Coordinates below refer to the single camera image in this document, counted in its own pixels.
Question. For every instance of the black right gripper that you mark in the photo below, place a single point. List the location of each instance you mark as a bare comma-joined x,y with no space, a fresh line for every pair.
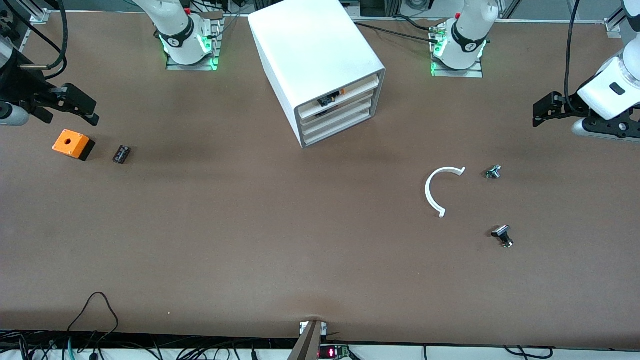
20,86

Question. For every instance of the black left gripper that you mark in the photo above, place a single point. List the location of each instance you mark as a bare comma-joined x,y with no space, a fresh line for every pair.
571,105

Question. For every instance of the white plastic drawer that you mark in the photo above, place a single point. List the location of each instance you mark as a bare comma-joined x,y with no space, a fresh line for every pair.
357,92
357,112
357,122
357,102

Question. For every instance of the orange capped push button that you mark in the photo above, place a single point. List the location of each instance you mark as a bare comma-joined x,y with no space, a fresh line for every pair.
326,102

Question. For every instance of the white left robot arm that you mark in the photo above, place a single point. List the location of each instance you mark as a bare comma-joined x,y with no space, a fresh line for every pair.
467,35

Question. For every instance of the white drawer cabinet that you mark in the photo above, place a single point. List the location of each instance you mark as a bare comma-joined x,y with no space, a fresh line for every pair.
310,45

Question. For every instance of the orange box with hole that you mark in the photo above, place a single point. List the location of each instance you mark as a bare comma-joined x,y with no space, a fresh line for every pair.
70,142

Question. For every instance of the small black terminal block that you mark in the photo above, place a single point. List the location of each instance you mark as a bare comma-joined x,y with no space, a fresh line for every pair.
121,154

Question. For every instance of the small metal knob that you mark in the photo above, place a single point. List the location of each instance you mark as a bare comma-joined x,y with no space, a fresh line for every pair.
493,172

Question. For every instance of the black metal bolt piece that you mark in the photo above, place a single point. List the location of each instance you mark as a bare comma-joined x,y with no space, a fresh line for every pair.
501,231

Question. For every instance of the red LED display device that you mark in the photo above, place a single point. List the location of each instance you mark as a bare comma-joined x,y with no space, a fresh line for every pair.
331,353

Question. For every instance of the aluminium frame rail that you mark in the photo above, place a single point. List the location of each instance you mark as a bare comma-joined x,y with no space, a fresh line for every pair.
37,15
614,27

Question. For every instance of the brown camera mount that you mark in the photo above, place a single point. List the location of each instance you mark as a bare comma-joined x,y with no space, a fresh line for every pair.
310,342

